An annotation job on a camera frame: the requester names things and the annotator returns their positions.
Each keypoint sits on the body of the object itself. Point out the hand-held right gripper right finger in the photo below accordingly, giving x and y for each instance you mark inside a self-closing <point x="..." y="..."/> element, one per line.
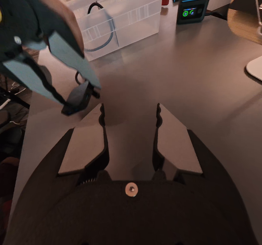
<point x="176" y="144"/>

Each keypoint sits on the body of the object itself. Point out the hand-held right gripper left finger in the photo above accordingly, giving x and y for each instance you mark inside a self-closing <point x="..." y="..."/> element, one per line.
<point x="86" y="146"/>

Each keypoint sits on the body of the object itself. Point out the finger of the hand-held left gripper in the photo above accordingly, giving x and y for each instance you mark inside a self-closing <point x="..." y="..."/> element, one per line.
<point x="69" y="52"/>
<point x="24" y="73"/>

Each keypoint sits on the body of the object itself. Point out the dark grey USB hub adapter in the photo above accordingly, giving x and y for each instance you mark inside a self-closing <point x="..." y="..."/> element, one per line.
<point x="78" y="99"/>

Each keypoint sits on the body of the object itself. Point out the translucent plastic storage box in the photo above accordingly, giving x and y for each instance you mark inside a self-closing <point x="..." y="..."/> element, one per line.
<point x="139" y="19"/>

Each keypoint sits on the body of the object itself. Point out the small red item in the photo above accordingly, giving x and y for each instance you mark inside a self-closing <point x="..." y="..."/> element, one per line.
<point x="165" y="1"/>

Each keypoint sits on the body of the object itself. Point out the wood-rimmed black monitor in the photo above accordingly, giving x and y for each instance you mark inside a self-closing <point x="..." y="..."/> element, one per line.
<point x="241" y="23"/>

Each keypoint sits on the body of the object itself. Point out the dark grey power station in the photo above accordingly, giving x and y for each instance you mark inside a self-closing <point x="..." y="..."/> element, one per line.
<point x="202" y="9"/>

